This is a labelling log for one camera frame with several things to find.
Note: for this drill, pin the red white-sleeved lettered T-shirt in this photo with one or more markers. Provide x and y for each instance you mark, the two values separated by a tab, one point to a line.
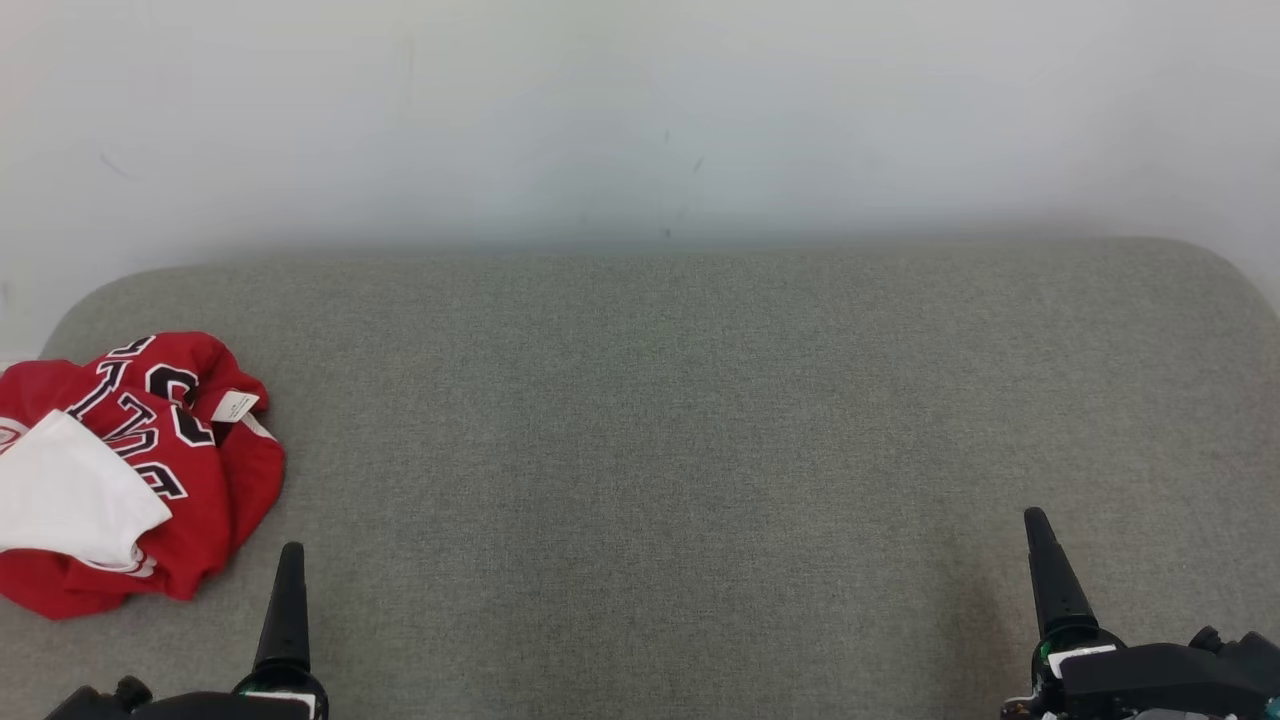
70	490

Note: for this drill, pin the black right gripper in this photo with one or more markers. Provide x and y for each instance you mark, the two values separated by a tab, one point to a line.
1160	678

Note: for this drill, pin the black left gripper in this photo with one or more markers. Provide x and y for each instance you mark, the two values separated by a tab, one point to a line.
200	706

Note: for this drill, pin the plain red garment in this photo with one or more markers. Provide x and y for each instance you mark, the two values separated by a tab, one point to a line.
255	480

